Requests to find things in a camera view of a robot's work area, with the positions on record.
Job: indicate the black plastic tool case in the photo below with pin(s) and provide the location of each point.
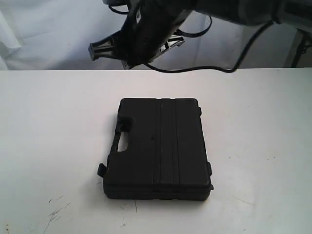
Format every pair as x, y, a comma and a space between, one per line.
158, 152

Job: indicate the black metal stand pole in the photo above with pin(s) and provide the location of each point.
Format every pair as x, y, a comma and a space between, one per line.
304, 45

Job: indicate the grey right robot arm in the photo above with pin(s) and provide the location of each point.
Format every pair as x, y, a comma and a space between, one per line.
261, 13

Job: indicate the white backdrop curtain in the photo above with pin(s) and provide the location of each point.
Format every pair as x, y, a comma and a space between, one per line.
56, 34

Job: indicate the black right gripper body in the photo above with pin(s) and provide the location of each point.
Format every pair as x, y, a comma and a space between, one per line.
148, 26

